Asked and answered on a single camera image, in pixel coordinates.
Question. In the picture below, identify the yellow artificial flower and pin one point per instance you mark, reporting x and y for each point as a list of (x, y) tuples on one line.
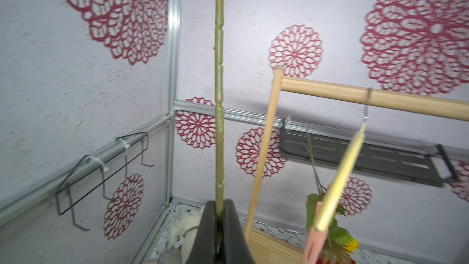
[(350, 244)]

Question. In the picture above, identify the black wire wall rack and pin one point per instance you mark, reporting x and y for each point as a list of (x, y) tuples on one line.
[(117, 158)]

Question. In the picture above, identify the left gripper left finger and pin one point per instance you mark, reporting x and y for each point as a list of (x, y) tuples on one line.
[(204, 249)]

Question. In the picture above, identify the yellow wavy clothes hanger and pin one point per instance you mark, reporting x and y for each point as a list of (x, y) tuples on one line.
[(332, 197)]

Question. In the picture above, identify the white plush toy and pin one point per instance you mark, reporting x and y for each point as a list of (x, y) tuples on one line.
[(180, 238)]

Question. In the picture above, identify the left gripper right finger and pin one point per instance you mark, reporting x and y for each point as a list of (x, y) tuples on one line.
[(234, 247)]

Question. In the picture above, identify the dark slotted wall shelf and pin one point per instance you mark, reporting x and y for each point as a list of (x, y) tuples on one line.
[(426, 167)]

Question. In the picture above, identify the wooden clothes rack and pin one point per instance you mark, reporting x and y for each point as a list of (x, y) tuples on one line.
[(451, 109)]

